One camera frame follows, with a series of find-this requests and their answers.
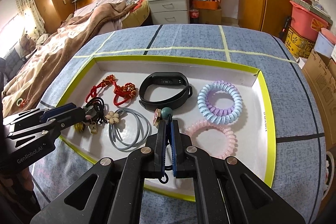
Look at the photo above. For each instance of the cola bottle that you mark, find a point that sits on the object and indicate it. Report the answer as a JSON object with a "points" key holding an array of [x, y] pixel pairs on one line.
{"points": [[194, 16]]}

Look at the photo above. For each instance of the white pink round box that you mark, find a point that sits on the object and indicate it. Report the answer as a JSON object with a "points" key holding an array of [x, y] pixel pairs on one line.
{"points": [[325, 42]]}

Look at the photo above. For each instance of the pink floral bed sheet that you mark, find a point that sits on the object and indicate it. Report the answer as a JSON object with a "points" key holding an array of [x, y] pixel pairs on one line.
{"points": [[108, 15]]}

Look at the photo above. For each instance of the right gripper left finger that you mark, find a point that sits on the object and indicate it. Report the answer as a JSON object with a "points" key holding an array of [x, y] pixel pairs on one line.
{"points": [[111, 191]]}

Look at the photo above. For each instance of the blue plaid tablecloth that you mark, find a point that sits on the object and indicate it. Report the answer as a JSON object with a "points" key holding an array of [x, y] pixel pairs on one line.
{"points": [[300, 144]]}

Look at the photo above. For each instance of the large cardboard box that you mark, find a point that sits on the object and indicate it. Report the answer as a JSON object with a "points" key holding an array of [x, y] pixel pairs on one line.
{"points": [[319, 72]]}

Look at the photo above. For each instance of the yellow-green shallow box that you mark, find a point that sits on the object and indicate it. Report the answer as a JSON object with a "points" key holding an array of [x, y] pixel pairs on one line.
{"points": [[170, 118]]}

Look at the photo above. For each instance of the pink plastic bucket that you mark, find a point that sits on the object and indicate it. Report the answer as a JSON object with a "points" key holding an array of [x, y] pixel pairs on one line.
{"points": [[306, 23]]}

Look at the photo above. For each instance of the black fitness band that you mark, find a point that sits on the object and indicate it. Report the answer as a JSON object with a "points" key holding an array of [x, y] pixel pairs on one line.
{"points": [[164, 89]]}

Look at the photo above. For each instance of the orange box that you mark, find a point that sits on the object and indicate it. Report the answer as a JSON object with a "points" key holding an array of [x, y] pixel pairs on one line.
{"points": [[206, 5]]}

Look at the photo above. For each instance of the grey three-drawer nightstand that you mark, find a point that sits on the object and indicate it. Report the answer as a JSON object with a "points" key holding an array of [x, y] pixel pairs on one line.
{"points": [[169, 11]]}

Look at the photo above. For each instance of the yellow patterned tin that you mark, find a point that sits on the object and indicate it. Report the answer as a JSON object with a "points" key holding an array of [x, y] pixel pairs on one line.
{"points": [[298, 45]]}

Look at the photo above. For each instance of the floral curtain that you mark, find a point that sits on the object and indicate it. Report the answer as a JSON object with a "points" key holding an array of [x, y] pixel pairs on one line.
{"points": [[34, 24]]}

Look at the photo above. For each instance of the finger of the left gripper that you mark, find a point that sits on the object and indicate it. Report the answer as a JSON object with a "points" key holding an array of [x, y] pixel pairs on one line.
{"points": [[68, 118], [56, 111]]}

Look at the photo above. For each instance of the left hand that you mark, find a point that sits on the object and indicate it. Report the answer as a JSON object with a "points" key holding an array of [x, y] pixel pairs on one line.
{"points": [[24, 178]]}

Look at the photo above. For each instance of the brown fleece blanket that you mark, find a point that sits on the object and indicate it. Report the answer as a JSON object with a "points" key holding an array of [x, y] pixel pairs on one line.
{"points": [[26, 89]]}

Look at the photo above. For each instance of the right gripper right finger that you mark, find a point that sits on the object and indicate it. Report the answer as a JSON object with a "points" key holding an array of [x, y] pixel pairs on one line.
{"points": [[227, 191]]}

